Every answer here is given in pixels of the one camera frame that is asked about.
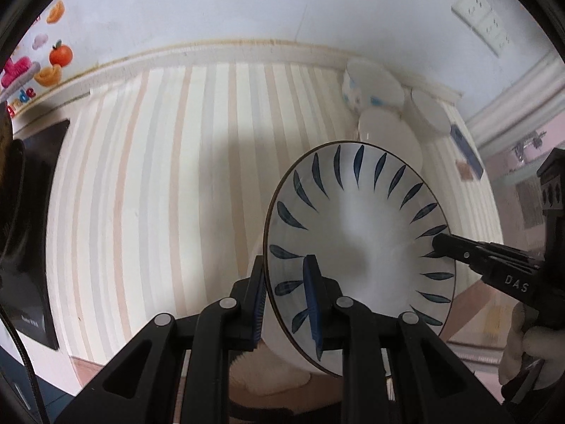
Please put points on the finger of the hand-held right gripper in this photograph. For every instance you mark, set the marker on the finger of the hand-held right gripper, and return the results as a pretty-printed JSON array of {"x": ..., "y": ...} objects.
[{"x": 468, "y": 251}]

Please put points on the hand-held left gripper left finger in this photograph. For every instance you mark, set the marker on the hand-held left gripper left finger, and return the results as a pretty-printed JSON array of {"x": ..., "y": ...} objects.
[{"x": 256, "y": 313}]

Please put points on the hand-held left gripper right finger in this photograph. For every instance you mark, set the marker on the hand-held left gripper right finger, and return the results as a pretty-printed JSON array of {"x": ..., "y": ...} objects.
[{"x": 313, "y": 304}]

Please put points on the blue leaf pattern bowl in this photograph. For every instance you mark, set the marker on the blue leaf pattern bowl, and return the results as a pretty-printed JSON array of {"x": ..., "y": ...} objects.
[{"x": 362, "y": 229}]

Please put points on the person's right hand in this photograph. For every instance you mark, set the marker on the person's right hand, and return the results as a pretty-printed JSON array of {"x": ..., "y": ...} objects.
[{"x": 540, "y": 344}]

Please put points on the white cloth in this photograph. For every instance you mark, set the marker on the white cloth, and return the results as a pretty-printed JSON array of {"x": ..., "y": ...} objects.
[{"x": 269, "y": 375}]

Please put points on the small brown block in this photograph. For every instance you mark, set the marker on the small brown block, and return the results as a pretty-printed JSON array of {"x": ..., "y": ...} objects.
[{"x": 464, "y": 171}]

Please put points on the small blue box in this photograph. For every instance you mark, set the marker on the small blue box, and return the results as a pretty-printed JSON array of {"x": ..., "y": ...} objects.
[{"x": 467, "y": 148}]

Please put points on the plain white bowl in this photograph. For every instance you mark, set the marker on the plain white bowl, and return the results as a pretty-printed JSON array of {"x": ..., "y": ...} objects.
[{"x": 388, "y": 130}]

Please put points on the small white plate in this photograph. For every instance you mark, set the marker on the small white plate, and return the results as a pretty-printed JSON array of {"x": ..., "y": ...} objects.
[{"x": 430, "y": 110}]

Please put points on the striped tablecloth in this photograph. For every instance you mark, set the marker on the striped tablecloth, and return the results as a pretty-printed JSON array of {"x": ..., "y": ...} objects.
[{"x": 176, "y": 185}]

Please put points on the white bowl with blue print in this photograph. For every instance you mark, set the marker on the white bowl with blue print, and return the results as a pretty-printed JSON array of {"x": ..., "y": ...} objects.
[{"x": 375, "y": 81}]

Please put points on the white wall outlet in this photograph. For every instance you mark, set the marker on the white wall outlet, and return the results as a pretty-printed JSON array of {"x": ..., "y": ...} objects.
[{"x": 483, "y": 17}]

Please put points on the fruit wall sticker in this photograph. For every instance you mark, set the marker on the fruit wall sticker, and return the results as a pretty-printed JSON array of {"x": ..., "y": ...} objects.
[{"x": 55, "y": 55}]

